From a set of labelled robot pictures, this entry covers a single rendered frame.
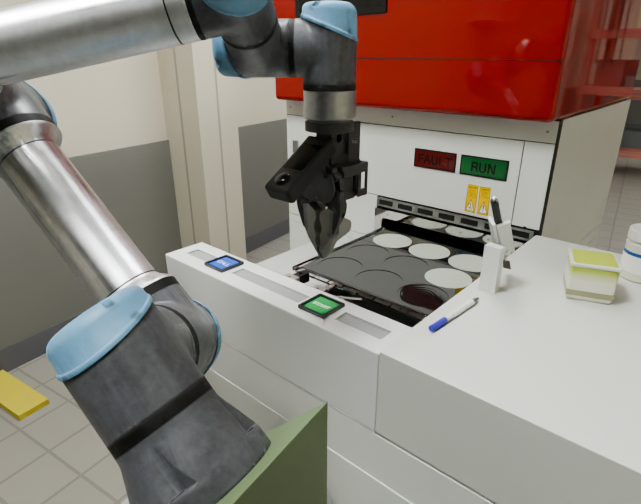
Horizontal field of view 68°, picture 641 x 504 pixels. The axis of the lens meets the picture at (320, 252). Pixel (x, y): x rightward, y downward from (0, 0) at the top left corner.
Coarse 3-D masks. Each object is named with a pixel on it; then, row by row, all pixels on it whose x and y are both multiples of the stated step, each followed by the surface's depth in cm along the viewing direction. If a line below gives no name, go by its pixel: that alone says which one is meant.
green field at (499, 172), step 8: (464, 160) 116; (472, 160) 115; (480, 160) 114; (488, 160) 112; (464, 168) 117; (472, 168) 115; (480, 168) 114; (488, 168) 113; (496, 168) 112; (504, 168) 110; (488, 176) 113; (496, 176) 112; (504, 176) 111
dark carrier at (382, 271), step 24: (360, 240) 125; (312, 264) 110; (336, 264) 111; (360, 264) 111; (384, 264) 111; (408, 264) 111; (432, 264) 110; (360, 288) 99; (384, 288) 99; (408, 288) 99; (432, 288) 99; (456, 288) 99; (432, 312) 90
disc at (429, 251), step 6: (414, 246) 121; (420, 246) 121; (426, 246) 121; (432, 246) 121; (438, 246) 121; (414, 252) 117; (420, 252) 117; (426, 252) 117; (432, 252) 117; (438, 252) 117; (444, 252) 117; (426, 258) 114; (432, 258) 114; (438, 258) 114
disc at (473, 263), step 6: (450, 258) 114; (456, 258) 114; (462, 258) 114; (468, 258) 114; (474, 258) 114; (480, 258) 114; (450, 264) 111; (456, 264) 111; (462, 264) 111; (468, 264) 111; (474, 264) 111; (480, 264) 111; (468, 270) 107; (474, 270) 107; (480, 270) 107
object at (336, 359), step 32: (192, 256) 100; (192, 288) 97; (224, 288) 89; (256, 288) 86; (288, 288) 86; (224, 320) 92; (256, 320) 85; (288, 320) 79; (320, 320) 76; (352, 320) 76; (384, 320) 76; (256, 352) 88; (288, 352) 81; (320, 352) 76; (352, 352) 71; (320, 384) 78; (352, 384) 73; (352, 416) 75
